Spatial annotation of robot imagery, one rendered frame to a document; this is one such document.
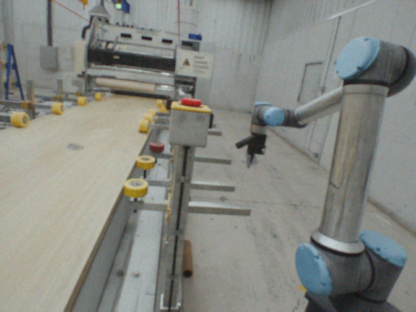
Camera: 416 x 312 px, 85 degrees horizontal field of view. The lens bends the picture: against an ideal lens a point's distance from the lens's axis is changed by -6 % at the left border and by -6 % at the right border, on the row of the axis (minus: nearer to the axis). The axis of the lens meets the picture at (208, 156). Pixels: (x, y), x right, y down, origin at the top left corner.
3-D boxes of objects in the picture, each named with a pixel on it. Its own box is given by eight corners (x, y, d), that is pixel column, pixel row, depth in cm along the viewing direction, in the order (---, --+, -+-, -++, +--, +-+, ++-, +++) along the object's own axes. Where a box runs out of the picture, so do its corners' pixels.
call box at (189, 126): (202, 142, 51) (207, 104, 48) (205, 151, 44) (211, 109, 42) (169, 138, 50) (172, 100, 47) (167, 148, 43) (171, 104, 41)
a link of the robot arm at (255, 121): (259, 101, 121) (252, 99, 130) (254, 125, 125) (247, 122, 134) (275, 103, 123) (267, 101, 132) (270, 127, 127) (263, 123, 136)
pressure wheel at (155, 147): (163, 161, 136) (165, 142, 132) (162, 166, 128) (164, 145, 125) (149, 160, 134) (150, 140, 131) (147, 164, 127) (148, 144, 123)
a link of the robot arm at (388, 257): (400, 298, 72) (423, 254, 67) (359, 304, 68) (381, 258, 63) (365, 264, 86) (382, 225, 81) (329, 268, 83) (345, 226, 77)
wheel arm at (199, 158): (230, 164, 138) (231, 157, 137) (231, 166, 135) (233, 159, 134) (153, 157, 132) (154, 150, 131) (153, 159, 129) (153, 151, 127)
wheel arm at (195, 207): (247, 213, 91) (249, 203, 90) (249, 218, 88) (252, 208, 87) (130, 206, 85) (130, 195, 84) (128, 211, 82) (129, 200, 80)
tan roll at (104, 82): (190, 96, 353) (191, 88, 350) (190, 97, 342) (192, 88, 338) (91, 85, 332) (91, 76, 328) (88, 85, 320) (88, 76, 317)
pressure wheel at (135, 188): (137, 203, 89) (137, 175, 86) (151, 212, 85) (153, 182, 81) (118, 210, 83) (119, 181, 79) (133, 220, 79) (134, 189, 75)
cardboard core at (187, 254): (191, 239, 184) (194, 268, 156) (190, 248, 187) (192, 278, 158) (181, 239, 183) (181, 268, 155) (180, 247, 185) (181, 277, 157)
